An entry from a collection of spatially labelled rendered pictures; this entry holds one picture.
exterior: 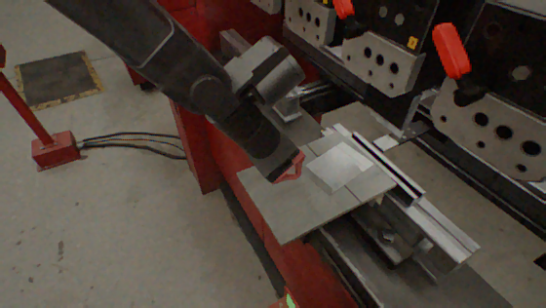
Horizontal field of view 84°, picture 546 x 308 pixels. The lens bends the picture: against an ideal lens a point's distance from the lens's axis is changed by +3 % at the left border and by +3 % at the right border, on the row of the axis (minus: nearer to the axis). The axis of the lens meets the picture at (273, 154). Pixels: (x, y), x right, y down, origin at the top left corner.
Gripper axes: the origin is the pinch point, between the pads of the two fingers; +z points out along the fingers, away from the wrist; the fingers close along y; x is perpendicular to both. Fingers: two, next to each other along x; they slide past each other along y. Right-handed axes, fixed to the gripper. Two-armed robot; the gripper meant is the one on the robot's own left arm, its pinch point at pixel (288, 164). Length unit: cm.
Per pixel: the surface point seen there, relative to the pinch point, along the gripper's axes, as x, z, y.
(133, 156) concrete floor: 83, 76, 140
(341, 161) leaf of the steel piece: -8.3, 13.1, 0.4
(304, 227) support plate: 5.1, 5.3, -8.5
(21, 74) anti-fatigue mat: 136, 43, 293
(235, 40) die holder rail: -13, 20, 70
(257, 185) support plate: 7.4, 3.9, 3.6
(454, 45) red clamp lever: -23.7, -12.5, -11.2
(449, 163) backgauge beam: -29.0, 36.5, -7.6
